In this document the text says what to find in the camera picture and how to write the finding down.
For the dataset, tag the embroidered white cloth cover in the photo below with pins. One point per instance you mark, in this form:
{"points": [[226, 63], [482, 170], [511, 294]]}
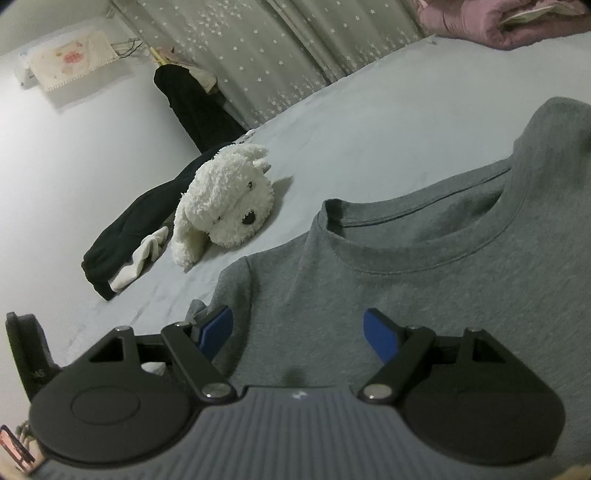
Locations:
{"points": [[74, 57]]}

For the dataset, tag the white plush dog toy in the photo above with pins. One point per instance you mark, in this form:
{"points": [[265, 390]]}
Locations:
{"points": [[221, 198]]}

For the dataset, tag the grey t-shirt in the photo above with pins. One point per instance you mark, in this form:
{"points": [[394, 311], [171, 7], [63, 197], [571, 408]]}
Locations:
{"points": [[415, 300]]}

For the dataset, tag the crumpled black garment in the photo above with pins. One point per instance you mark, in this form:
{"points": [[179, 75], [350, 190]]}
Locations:
{"points": [[124, 230]]}

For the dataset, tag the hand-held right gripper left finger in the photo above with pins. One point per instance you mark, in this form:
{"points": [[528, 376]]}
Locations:
{"points": [[217, 330]]}

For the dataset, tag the hanging beige garment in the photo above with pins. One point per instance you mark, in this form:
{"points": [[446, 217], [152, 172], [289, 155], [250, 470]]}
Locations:
{"points": [[198, 76]]}

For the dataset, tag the hanging black garment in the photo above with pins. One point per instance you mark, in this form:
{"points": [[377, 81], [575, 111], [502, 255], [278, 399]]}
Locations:
{"points": [[198, 110]]}

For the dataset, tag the smartphone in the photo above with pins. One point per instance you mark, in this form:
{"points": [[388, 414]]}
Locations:
{"points": [[16, 450]]}

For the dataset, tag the folded pink quilt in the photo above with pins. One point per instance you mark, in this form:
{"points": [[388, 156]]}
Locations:
{"points": [[466, 23]]}

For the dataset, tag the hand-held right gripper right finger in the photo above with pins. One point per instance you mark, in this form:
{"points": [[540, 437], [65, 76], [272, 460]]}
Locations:
{"points": [[381, 334]]}

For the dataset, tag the cream white sock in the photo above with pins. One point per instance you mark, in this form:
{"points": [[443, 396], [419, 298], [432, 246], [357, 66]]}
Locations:
{"points": [[138, 258]]}

